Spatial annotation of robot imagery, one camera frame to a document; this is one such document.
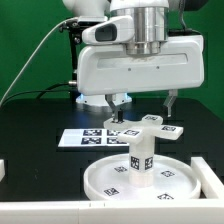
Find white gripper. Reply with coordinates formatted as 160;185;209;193
77;35;204;123

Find white cross-shaped table base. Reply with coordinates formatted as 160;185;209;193
104;114;183;144

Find white round table top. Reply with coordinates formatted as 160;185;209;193
83;154;201;201

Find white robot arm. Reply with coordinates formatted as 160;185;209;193
62;0;204;122

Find white marker sheet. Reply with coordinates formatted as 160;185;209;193
58;128;126;147

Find white L-shaped border fence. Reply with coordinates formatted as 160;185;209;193
0;157;224;224

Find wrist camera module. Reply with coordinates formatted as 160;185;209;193
82;16;135;45

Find black cables at base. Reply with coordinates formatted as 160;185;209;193
0;79;83;107

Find black camera on stand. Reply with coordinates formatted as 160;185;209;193
59;16;107;100

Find grey camera cable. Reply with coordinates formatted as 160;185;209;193
0;19;78;106

